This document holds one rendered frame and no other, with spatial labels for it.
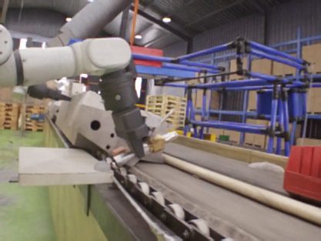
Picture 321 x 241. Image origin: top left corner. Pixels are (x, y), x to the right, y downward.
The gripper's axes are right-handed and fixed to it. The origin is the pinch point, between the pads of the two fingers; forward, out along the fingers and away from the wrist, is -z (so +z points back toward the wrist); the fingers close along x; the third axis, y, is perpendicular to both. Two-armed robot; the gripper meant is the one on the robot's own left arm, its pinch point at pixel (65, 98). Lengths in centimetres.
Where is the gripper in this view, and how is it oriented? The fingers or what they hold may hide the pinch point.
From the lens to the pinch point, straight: 121.0
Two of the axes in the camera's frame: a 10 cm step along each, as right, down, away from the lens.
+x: 5.0, 0.7, -8.6
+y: 2.5, -9.7, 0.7
